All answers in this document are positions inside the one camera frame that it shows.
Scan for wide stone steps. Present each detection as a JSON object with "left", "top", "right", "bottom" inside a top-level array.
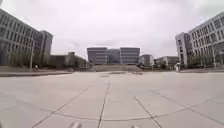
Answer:
[{"left": 89, "top": 64, "right": 144, "bottom": 73}]

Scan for grey twin-block building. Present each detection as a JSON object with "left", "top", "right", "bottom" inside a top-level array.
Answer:
[{"left": 86, "top": 46, "right": 141, "bottom": 66}]

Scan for grey paved plaza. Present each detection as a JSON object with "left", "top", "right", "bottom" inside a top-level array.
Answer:
[{"left": 0, "top": 70, "right": 224, "bottom": 128}]

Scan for small grey building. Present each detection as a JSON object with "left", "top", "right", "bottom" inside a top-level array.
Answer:
[{"left": 138, "top": 54, "right": 155, "bottom": 67}]

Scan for low brown building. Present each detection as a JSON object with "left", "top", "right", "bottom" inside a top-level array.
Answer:
[{"left": 49, "top": 51, "right": 88, "bottom": 70}]

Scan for low grey building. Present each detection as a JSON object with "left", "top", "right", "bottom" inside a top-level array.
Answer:
[{"left": 154, "top": 55, "right": 180, "bottom": 67}]

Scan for pole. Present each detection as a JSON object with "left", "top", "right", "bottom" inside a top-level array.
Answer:
[{"left": 29, "top": 39, "right": 35, "bottom": 71}]

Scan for large pale grey building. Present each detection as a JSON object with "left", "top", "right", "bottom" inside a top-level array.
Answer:
[{"left": 174, "top": 11, "right": 224, "bottom": 69}]

